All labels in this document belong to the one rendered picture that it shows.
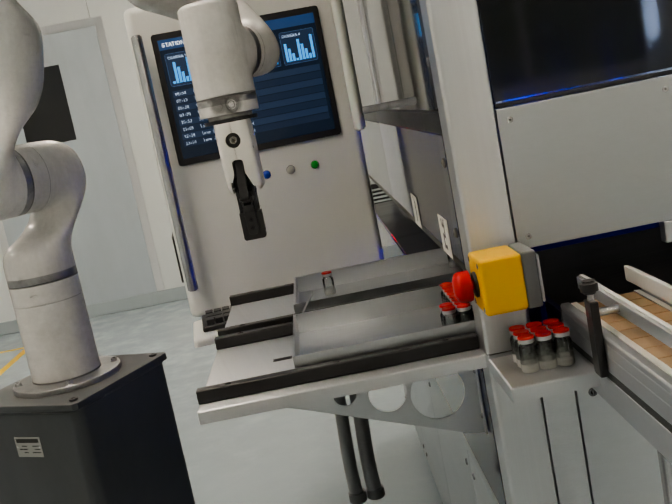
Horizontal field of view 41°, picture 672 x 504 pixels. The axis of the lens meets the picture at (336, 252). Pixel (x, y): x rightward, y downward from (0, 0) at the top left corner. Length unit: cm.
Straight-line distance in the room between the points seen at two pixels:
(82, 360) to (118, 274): 533
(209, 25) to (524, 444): 71
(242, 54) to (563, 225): 49
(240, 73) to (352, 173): 99
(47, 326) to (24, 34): 49
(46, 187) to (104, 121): 525
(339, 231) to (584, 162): 109
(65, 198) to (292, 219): 72
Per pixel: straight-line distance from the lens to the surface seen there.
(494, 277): 111
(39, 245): 161
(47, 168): 162
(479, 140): 118
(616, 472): 134
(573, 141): 121
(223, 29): 125
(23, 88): 157
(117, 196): 687
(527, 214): 120
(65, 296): 162
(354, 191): 221
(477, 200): 119
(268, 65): 133
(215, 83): 125
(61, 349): 163
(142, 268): 692
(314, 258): 221
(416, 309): 153
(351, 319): 152
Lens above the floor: 126
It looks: 10 degrees down
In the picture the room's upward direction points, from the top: 11 degrees counter-clockwise
